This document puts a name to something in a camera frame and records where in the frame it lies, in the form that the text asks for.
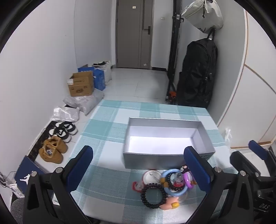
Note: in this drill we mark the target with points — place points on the clear red plastic charm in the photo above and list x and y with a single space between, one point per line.
178 179

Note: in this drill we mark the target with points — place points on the white power strip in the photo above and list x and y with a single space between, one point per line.
16 189

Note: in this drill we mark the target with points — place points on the red plastic trinket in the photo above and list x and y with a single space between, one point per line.
137 186

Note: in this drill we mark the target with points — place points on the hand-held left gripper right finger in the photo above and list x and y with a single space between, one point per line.
197 170

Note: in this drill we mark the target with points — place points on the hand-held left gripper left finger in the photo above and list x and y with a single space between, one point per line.
79 168

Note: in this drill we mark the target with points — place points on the white hanging bag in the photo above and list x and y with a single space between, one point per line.
204 15

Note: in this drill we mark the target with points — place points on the orange floor item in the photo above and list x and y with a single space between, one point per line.
173 95

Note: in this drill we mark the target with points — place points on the black tripod stand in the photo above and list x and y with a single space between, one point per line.
174 53

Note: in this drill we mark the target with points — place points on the white sack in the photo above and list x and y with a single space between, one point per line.
107 73

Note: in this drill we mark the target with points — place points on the black cartoon figure charm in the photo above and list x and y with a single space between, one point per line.
185 168

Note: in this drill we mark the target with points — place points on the white plastic package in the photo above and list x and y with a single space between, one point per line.
65 114

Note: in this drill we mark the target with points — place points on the blue shoebox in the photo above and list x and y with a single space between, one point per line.
23 170

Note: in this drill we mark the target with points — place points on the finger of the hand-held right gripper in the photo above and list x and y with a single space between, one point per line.
257 148
243 160

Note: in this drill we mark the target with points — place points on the grey plastic mailer bags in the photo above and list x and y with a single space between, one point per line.
88 103

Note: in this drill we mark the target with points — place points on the silver cardboard box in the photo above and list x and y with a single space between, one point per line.
163 137

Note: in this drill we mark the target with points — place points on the pink and yellow toy figure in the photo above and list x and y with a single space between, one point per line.
169 203

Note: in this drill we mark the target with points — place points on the black backpack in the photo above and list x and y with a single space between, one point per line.
197 73

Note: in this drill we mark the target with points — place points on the brown cardboard box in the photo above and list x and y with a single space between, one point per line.
83 86

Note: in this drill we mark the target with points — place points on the blue cardboard box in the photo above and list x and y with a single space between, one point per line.
99 80

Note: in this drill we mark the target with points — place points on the tan boot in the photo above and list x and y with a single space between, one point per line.
60 144
51 156

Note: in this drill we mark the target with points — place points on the black and white sneaker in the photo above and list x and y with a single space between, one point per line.
68 127
61 136

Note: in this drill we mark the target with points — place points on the white wardrobe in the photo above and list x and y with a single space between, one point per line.
256 86

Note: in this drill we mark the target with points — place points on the grey chair seat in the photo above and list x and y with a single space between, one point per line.
18 210

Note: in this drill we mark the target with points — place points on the white round case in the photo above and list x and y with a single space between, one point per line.
151 177

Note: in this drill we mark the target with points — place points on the grey door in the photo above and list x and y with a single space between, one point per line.
131 34

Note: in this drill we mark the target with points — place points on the teal checked tablecloth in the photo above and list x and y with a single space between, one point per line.
107 133

